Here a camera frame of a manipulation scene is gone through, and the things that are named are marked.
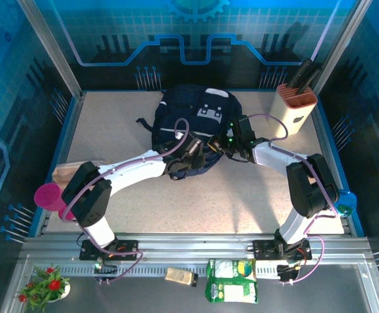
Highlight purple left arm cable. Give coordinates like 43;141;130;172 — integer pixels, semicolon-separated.
61;117;190;285

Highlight black cable connector block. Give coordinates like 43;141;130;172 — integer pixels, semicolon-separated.
276;263;304;285
93;259;118;285

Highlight navy blue backpack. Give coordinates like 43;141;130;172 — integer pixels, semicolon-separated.
136;83;244;180

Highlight slotted cable tray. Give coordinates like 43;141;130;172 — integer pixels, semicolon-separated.
58;264;283;277

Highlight green snack packet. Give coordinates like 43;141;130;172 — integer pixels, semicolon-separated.
205;279;258;304

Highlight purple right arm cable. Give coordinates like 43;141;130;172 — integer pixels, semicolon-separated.
246;113;340;286

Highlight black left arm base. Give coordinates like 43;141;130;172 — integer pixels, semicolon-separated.
79;239;140;261

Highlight blue plastic goblet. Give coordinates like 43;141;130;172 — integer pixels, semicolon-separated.
335;190;358;216

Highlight pink plastic goblet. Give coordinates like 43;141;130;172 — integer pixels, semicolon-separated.
34;182;71;221

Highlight potted plant red flowers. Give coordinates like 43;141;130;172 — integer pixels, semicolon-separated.
15;264;71;310

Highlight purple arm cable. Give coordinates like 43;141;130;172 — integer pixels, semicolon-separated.
61;117;190;285
246;113;340;286

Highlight aluminium front rail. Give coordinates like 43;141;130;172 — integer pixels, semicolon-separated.
19;233;372;261

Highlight black knife handle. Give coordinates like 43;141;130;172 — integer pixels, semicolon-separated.
288;58;313;88
298;65;320;91
303;70;323;94

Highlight cream knife block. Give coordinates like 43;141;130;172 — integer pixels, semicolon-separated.
269;83;318;138

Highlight small beige packet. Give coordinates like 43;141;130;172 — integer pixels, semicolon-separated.
164;266;199;288

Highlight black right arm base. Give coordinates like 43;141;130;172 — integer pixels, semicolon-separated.
252;239;312;261

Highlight aluminium frame post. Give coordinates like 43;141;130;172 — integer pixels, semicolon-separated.
16;0;86;100
312;0;372;95

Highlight pink pencil case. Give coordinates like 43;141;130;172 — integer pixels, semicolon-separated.
52;159;107;183

